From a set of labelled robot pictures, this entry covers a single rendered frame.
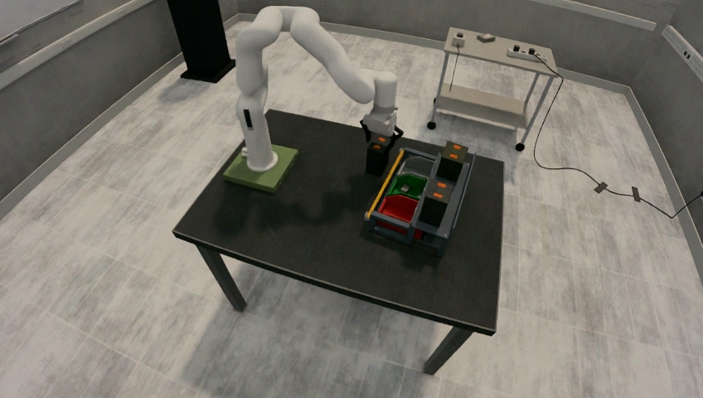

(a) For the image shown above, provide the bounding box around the yellow bar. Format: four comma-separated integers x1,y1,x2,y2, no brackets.
366,150,404,218

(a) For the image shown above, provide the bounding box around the green open bin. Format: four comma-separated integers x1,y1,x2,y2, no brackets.
386,175,428,201

